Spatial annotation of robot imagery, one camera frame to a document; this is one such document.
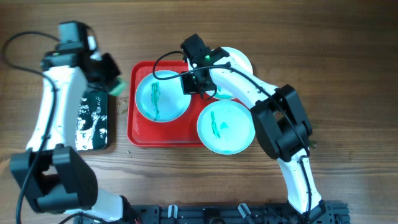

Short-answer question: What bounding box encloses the green yellow sponge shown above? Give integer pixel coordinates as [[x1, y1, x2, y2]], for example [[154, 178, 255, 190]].
[[108, 77, 127, 96]]

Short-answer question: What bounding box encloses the white plate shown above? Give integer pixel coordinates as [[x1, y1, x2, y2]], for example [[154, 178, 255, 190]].
[[134, 70, 192, 123], [183, 46, 253, 100], [197, 100, 255, 155]]

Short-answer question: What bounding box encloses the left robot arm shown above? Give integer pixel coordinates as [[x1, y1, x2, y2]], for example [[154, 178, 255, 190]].
[[10, 21, 141, 223]]

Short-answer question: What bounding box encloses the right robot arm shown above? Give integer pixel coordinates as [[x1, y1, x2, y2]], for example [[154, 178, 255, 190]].
[[180, 34, 322, 216]]

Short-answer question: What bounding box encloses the black water tray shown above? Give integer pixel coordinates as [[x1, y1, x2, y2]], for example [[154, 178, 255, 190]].
[[75, 91, 108, 151]]

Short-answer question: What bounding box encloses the red plastic tray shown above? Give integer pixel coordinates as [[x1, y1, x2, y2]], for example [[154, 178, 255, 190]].
[[126, 60, 255, 147]]

